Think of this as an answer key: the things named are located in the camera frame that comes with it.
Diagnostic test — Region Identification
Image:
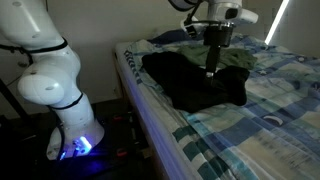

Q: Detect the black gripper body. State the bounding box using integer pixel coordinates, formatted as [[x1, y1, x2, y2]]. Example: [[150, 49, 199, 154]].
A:
[[203, 25, 233, 47]]

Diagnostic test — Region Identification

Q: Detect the black shirt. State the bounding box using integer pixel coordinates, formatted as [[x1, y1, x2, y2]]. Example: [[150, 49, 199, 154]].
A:
[[142, 51, 250, 113]]

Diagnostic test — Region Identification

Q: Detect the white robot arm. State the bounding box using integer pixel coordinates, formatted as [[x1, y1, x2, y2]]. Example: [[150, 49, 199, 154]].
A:
[[0, 0, 247, 160]]

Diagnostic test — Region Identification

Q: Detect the green shirt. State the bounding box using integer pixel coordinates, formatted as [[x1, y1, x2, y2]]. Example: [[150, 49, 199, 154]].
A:
[[177, 45, 257, 70]]

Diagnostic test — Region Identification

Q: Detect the dark blue pillow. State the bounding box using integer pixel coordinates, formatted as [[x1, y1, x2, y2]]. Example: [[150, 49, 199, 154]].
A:
[[149, 30, 192, 45]]

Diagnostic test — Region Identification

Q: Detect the blue plaid bed sheet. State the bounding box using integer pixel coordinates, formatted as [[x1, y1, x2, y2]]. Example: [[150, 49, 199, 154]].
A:
[[119, 34, 320, 180]]

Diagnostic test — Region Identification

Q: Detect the wooden bed frame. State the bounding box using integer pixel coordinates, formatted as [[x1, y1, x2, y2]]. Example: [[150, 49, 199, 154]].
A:
[[112, 49, 174, 180]]

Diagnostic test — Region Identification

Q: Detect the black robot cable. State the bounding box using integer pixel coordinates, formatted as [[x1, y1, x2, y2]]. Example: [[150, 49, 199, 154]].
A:
[[0, 37, 88, 161]]

